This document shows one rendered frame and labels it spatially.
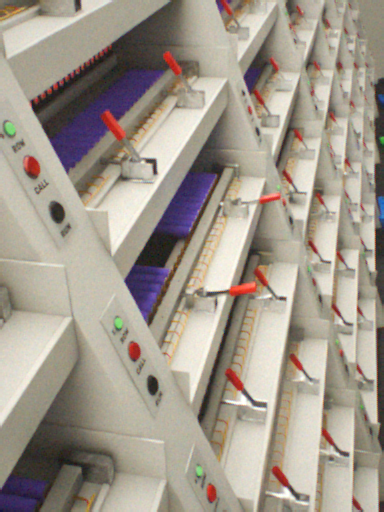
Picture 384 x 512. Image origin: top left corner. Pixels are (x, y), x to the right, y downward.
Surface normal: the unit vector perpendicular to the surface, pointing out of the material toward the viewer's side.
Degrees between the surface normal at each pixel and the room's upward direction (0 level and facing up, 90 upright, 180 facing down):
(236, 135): 90
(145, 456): 90
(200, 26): 90
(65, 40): 111
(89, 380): 90
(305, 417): 22
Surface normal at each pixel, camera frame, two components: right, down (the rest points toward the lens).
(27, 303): -0.22, 0.51
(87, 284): 0.89, -0.22
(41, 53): 0.97, 0.10
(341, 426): -0.02, -0.85
